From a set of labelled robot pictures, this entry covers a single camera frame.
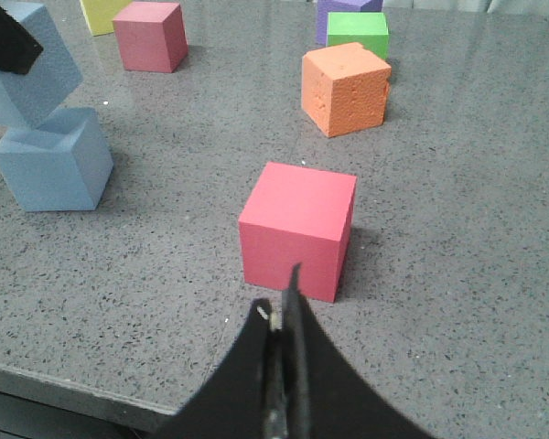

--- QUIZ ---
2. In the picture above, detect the large red foam block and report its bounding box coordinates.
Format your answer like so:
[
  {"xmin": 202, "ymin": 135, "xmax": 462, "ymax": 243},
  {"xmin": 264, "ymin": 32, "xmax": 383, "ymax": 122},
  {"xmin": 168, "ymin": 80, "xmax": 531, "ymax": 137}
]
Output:
[{"xmin": 238, "ymin": 162, "xmax": 357, "ymax": 303}]

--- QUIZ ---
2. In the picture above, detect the purple foam block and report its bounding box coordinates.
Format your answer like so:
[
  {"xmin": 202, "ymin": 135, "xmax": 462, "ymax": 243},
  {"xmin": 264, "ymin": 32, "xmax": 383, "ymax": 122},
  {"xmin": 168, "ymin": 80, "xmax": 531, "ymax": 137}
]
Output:
[{"xmin": 316, "ymin": 0, "xmax": 383, "ymax": 45}]

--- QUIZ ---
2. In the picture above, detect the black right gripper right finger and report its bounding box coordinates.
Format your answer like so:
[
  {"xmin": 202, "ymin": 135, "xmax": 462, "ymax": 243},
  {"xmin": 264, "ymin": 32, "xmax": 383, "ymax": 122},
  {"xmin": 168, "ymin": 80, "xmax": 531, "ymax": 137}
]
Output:
[{"xmin": 282, "ymin": 264, "xmax": 431, "ymax": 438}]

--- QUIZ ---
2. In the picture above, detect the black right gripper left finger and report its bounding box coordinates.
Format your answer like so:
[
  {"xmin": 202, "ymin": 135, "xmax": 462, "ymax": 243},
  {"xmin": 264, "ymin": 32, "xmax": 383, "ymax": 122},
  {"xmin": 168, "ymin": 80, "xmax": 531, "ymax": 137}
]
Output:
[{"xmin": 153, "ymin": 298, "xmax": 272, "ymax": 439}]

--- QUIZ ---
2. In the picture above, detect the dented orange foam block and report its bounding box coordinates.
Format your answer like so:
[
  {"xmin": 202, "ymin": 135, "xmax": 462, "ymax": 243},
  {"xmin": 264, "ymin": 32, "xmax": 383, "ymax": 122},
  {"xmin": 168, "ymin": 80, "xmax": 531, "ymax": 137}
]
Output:
[{"xmin": 301, "ymin": 42, "xmax": 392, "ymax": 138}]

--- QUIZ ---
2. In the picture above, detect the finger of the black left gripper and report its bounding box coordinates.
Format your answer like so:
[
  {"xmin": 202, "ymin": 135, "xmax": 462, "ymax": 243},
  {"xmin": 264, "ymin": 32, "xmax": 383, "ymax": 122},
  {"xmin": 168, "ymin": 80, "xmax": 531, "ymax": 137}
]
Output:
[{"xmin": 0, "ymin": 6, "xmax": 43, "ymax": 75}]

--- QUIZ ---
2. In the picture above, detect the green foam block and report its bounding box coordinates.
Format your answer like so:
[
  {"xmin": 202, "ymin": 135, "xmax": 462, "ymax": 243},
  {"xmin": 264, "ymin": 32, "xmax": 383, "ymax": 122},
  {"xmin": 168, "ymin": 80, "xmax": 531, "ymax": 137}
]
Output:
[{"xmin": 326, "ymin": 12, "xmax": 390, "ymax": 59}]

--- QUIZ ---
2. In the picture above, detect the dented blue foam block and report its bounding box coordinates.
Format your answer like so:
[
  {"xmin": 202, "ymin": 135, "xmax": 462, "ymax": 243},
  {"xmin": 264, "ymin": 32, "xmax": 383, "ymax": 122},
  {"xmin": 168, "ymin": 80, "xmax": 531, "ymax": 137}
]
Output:
[{"xmin": 0, "ymin": 1, "xmax": 82, "ymax": 128}]

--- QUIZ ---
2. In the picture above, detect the yellow foam block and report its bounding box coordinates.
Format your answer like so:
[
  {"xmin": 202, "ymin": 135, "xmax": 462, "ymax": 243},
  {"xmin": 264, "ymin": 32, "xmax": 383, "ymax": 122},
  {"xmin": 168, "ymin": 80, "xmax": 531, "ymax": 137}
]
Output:
[{"xmin": 80, "ymin": 0, "xmax": 131, "ymax": 36}]

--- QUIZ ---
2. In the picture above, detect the small red foam block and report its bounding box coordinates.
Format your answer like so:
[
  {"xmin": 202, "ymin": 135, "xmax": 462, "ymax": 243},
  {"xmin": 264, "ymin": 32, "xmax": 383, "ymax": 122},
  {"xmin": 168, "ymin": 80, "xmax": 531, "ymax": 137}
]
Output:
[{"xmin": 113, "ymin": 1, "xmax": 188, "ymax": 73}]

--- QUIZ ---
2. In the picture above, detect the light blue foam block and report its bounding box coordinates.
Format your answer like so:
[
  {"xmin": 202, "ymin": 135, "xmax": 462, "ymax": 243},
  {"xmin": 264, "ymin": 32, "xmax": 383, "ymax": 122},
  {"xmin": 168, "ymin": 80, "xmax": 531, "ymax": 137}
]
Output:
[{"xmin": 0, "ymin": 107, "xmax": 113, "ymax": 211}]

